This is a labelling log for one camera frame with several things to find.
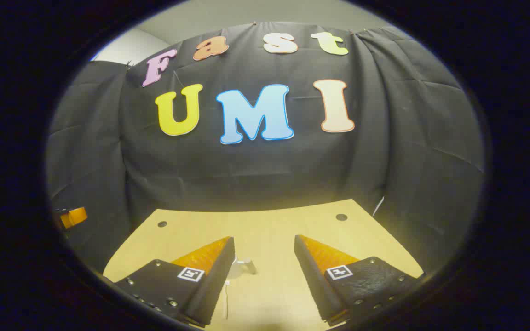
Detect black backdrop cloth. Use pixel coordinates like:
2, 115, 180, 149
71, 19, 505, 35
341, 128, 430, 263
44, 21, 485, 276

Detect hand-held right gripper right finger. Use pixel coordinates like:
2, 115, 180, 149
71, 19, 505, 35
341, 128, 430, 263
294, 234, 426, 327

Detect white cup with wooden handle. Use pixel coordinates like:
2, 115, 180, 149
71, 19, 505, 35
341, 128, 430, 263
228, 258, 257, 280

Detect light wooden desktop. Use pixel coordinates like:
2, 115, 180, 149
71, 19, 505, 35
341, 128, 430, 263
103, 199, 424, 331

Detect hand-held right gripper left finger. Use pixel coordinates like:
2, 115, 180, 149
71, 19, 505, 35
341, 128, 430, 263
103, 236, 236, 328

